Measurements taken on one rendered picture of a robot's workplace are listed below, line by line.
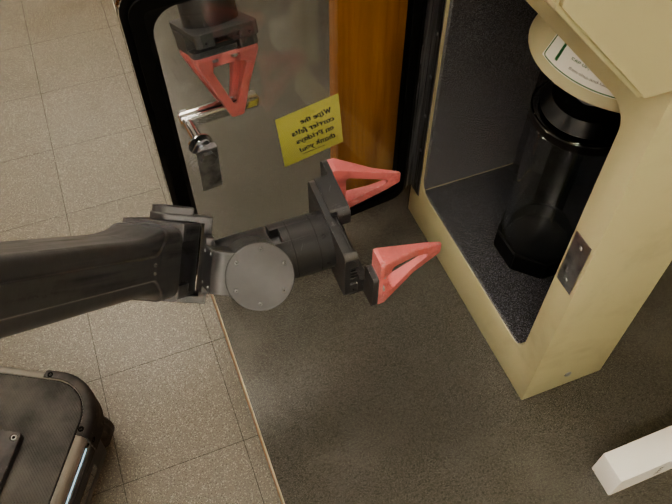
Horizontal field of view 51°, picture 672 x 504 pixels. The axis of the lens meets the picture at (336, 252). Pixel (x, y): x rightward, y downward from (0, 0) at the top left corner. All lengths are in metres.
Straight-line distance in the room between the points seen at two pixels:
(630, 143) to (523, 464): 0.42
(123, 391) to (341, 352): 1.17
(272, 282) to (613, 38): 0.31
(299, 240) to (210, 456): 1.25
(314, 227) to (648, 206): 0.29
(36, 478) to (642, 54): 1.47
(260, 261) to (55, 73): 2.38
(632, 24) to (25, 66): 2.69
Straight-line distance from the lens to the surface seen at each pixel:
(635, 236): 0.65
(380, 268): 0.63
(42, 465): 1.69
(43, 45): 3.06
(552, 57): 0.65
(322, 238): 0.65
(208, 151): 0.72
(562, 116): 0.72
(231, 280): 0.57
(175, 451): 1.88
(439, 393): 0.87
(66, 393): 1.74
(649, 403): 0.93
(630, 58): 0.46
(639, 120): 0.55
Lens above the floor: 1.72
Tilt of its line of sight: 54 degrees down
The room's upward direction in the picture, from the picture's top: straight up
